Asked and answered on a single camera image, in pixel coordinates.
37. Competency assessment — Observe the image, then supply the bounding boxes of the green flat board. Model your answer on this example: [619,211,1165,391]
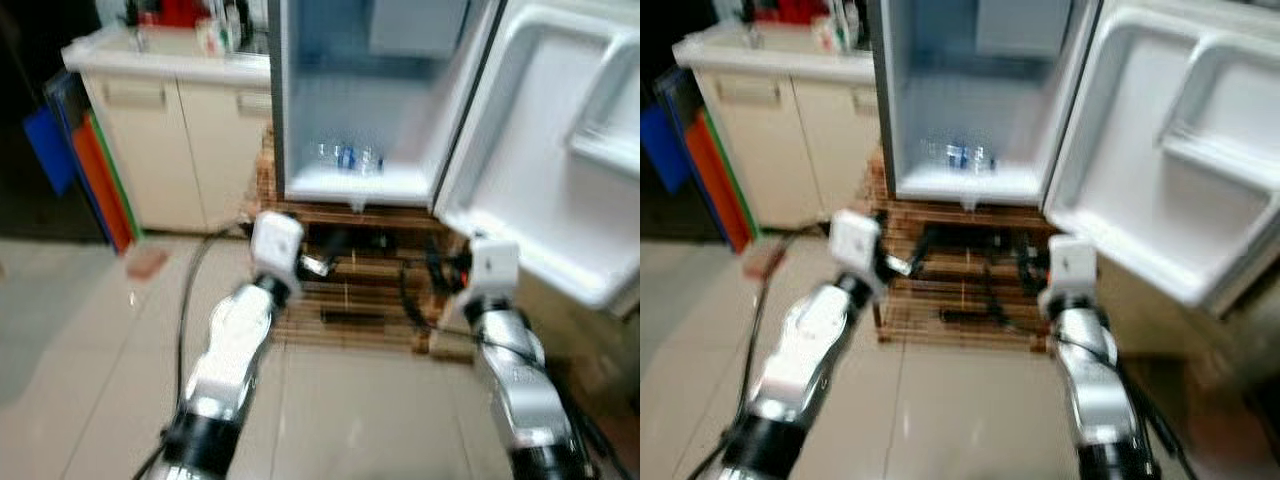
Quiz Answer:
[92,108,144,241]
[708,105,763,239]

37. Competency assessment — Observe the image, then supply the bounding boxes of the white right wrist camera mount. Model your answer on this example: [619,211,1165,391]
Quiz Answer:
[465,238,521,301]
[1040,235,1098,319]

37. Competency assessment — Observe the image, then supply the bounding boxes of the small white fridge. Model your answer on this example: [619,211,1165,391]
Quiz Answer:
[265,0,506,213]
[868,0,1106,209]

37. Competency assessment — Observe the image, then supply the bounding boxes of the blue flat board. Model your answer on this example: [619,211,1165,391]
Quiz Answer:
[22,106,77,197]
[655,68,731,246]
[640,100,693,193]
[44,75,113,246]

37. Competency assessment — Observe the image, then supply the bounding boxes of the wooden slatted rack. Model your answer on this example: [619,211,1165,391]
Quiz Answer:
[245,125,476,356]
[865,150,1061,353]

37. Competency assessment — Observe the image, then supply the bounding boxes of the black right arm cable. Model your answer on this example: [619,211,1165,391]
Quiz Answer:
[1040,330,1201,480]
[398,255,636,480]

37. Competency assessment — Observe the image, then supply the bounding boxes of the cream kitchen cabinet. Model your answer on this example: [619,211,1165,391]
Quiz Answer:
[62,25,276,236]
[672,22,886,229]

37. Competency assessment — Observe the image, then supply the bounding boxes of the orange flat board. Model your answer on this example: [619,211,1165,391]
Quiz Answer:
[685,110,753,251]
[70,113,133,253]

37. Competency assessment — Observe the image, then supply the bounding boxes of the red coffee machine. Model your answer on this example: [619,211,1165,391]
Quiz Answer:
[138,0,209,28]
[752,0,821,25]

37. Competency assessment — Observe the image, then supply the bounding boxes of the white fridge door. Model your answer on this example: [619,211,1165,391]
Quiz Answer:
[1042,0,1280,319]
[432,0,641,319]

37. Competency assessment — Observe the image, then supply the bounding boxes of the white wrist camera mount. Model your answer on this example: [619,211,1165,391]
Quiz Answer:
[828,208,887,301]
[465,238,521,301]
[1040,235,1098,319]
[250,210,305,283]

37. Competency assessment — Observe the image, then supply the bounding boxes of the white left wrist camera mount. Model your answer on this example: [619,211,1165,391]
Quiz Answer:
[828,208,887,301]
[250,210,305,283]

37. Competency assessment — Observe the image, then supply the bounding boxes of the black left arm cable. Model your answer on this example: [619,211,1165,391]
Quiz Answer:
[135,225,256,480]
[690,228,851,480]

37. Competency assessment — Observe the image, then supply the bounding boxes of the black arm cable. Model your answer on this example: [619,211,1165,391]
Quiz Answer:
[135,225,256,480]
[1040,330,1201,480]
[398,255,636,480]
[690,228,851,480]

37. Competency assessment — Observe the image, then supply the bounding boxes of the clear water bottle blue label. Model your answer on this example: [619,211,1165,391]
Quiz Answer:
[314,143,387,177]
[922,140,998,174]

